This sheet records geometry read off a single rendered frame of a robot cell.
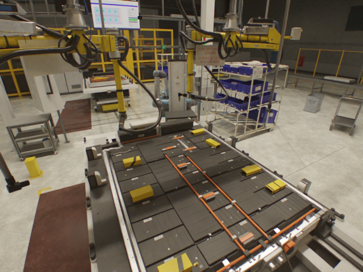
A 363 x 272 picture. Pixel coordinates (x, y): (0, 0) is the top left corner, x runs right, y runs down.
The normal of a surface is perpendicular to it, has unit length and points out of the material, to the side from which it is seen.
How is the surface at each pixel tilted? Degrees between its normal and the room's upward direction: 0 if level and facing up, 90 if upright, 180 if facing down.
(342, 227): 0
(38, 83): 90
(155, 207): 0
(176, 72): 90
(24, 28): 90
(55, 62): 90
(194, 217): 0
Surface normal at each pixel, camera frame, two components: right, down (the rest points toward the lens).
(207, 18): 0.45, 0.39
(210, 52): -0.16, 0.43
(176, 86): 0.18, 0.43
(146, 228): 0.00, -0.90
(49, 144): 0.69, 0.32
